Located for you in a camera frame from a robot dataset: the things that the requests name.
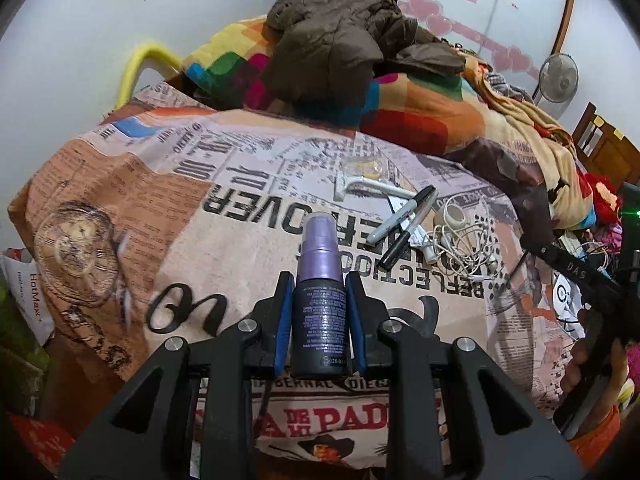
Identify wooden chair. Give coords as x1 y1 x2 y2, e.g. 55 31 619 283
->
570 102 640 186

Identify colourful checked blanket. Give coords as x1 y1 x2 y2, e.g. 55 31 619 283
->
182 15 501 156

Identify clear wrapper with yellow ring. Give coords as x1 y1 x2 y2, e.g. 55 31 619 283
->
340 157 388 181

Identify brown padded jacket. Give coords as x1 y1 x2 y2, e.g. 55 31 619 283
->
262 0 468 113

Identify orange patterned cloth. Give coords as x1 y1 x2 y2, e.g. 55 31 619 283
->
10 412 76 476

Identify green patterned cloth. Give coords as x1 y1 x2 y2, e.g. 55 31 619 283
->
0 280 51 413

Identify yellow bed frame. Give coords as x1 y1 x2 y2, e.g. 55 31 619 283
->
116 42 183 108

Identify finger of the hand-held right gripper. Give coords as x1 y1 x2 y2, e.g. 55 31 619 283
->
520 240 618 306

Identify white printed bag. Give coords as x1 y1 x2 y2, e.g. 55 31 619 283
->
552 270 587 342

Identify newspaper print blanket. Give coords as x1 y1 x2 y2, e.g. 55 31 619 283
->
7 80 596 471

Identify standing fan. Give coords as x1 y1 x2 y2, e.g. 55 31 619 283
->
532 52 580 106

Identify white disposable razor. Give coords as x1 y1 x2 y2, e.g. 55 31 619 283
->
334 169 416 203

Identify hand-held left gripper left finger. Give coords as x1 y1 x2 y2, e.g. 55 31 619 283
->
59 271 296 480

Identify yellow fleece blanket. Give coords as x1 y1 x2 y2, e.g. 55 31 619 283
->
462 55 596 226

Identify red fluffy cloth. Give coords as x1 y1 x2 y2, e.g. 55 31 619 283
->
580 172 622 221

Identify dark brown cloth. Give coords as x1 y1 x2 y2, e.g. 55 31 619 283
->
465 137 556 241

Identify person's right hand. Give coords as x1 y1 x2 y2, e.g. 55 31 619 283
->
561 309 628 397

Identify white plastic bag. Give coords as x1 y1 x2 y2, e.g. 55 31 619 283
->
0 249 56 346

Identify grey marker with black cap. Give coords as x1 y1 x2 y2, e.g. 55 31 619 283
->
364 186 438 247

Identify wardrobe with heart stickers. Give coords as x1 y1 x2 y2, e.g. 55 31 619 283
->
307 0 578 91

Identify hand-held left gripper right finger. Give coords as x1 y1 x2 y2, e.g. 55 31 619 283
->
346 271 586 480

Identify purple spray bottle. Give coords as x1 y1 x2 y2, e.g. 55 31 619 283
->
291 212 355 380

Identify grey checked cloth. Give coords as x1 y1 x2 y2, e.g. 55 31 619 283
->
487 72 532 102

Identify white tangled earphones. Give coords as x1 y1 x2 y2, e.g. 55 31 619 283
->
422 197 508 281

